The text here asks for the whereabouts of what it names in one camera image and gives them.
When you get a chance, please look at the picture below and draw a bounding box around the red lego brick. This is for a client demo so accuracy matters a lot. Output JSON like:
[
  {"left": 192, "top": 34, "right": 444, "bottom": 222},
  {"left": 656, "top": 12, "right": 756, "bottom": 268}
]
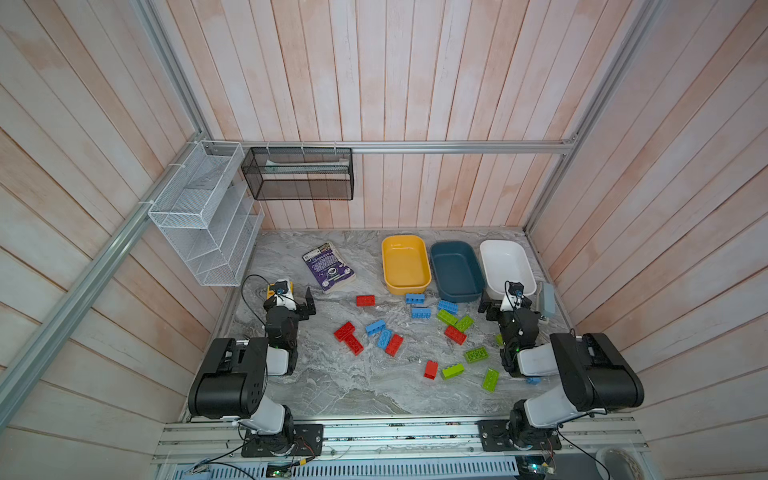
[
  {"left": 343, "top": 334, "right": 364, "bottom": 356},
  {"left": 444, "top": 325, "right": 467, "bottom": 345},
  {"left": 334, "top": 322, "right": 355, "bottom": 342},
  {"left": 424, "top": 360, "right": 439, "bottom": 380},
  {"left": 385, "top": 334, "right": 404, "bottom": 357}
]

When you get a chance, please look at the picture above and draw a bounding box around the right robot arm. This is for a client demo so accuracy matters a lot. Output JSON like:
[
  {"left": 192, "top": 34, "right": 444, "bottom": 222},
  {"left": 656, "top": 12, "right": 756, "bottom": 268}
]
[{"left": 478, "top": 281, "right": 645, "bottom": 451}]

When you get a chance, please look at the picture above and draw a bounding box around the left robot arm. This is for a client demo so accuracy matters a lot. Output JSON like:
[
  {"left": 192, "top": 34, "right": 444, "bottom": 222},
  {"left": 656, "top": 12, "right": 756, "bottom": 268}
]
[{"left": 188, "top": 279, "right": 316, "bottom": 455}]

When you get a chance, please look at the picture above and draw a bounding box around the yellow calculator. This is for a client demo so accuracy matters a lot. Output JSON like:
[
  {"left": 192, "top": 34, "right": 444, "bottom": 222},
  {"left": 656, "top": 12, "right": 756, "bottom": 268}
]
[{"left": 267, "top": 279, "right": 294, "bottom": 298}]

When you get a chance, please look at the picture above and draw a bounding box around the white plastic bin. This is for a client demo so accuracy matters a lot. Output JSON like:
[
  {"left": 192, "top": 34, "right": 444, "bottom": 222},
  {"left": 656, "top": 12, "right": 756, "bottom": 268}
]
[{"left": 479, "top": 240, "right": 537, "bottom": 300}]

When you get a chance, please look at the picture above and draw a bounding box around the purple paperback book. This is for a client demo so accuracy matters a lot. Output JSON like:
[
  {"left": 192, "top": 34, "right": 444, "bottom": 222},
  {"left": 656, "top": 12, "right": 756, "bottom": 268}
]
[{"left": 302, "top": 242, "right": 355, "bottom": 292}]

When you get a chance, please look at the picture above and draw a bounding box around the teal plastic bin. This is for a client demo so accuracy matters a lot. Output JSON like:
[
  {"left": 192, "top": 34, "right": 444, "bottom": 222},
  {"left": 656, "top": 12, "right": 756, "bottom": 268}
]
[{"left": 429, "top": 240, "right": 485, "bottom": 303}]

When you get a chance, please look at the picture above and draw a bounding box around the red lego near book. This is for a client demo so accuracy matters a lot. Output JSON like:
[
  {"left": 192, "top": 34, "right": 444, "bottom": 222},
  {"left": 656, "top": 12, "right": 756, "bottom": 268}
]
[{"left": 355, "top": 295, "right": 376, "bottom": 307}]

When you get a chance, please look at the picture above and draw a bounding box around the red lego brick front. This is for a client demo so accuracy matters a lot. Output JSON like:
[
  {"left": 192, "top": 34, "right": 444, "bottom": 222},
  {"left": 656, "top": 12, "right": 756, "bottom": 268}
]
[{"left": 424, "top": 360, "right": 439, "bottom": 380}]

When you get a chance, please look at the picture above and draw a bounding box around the yellow plastic bin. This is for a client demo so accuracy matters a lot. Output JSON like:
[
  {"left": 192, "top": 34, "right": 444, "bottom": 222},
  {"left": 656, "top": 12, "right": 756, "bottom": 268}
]
[{"left": 381, "top": 235, "right": 432, "bottom": 296}]

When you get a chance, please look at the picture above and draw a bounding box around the black mesh basket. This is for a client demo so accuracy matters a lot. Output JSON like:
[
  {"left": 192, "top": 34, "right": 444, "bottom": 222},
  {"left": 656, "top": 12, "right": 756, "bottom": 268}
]
[{"left": 241, "top": 146, "right": 355, "bottom": 201}]

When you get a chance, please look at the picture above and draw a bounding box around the white wire shelf rack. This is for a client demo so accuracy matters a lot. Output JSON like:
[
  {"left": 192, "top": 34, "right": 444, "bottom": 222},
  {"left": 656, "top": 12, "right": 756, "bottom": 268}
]
[{"left": 149, "top": 141, "right": 264, "bottom": 287}]

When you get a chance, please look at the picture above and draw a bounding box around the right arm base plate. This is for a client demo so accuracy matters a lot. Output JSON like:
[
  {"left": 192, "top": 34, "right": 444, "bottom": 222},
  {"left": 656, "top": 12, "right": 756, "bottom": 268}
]
[{"left": 477, "top": 420, "right": 562, "bottom": 452}]

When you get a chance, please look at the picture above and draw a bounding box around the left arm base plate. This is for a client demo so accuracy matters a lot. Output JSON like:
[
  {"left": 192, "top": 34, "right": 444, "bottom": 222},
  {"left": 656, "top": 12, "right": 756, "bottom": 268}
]
[{"left": 241, "top": 423, "right": 324, "bottom": 458}]

